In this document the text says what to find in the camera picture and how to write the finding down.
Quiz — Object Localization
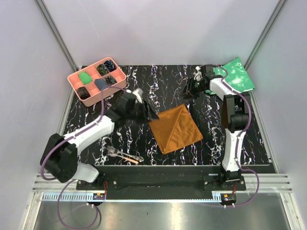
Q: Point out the dark patterned roll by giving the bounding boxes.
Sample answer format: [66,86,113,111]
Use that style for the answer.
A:
[104,60,117,72]
[76,87,90,100]
[96,64,109,76]
[104,75,117,86]

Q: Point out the dark patterned roll front left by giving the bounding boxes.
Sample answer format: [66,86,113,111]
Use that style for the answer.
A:
[76,87,90,100]

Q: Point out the pink compartment tray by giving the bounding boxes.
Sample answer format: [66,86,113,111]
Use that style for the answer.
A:
[67,57,127,107]

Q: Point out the dark patterned roll back right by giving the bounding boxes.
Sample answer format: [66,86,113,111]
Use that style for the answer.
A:
[104,60,117,72]

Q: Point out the wooden handled spoon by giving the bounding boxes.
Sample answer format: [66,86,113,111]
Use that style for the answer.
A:
[123,157,139,164]

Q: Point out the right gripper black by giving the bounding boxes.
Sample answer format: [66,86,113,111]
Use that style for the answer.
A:
[178,77,207,100]

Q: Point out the dark patterned roll back middle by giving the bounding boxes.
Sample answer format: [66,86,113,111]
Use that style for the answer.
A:
[96,64,109,76]

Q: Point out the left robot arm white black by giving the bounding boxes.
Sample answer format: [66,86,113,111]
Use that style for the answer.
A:
[40,88,159,190]

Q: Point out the silver fork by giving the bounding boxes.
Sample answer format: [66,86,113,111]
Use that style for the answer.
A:
[106,146,144,162]

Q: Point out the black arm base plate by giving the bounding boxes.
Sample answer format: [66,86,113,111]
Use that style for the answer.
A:
[76,165,246,191]

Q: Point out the green rolled napkin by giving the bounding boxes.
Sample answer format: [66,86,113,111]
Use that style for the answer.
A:
[79,72,93,85]

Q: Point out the dark patterned roll front right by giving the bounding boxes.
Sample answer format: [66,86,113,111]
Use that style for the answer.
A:
[104,75,117,86]

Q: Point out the aluminium frame rail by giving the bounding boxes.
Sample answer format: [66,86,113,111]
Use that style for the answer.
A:
[32,174,292,203]

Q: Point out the green white patterned napkins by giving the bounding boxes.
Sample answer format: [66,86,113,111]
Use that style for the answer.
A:
[222,57,255,92]

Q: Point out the grey blue rolled napkin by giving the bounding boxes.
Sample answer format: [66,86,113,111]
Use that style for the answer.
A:
[94,79,108,91]

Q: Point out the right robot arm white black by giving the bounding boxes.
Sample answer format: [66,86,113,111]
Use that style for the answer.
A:
[181,65,251,190]

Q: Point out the orange cloth napkin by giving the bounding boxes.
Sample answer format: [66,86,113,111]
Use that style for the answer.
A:
[149,104,203,155]

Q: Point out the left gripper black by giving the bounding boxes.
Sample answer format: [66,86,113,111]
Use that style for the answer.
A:
[126,100,159,126]

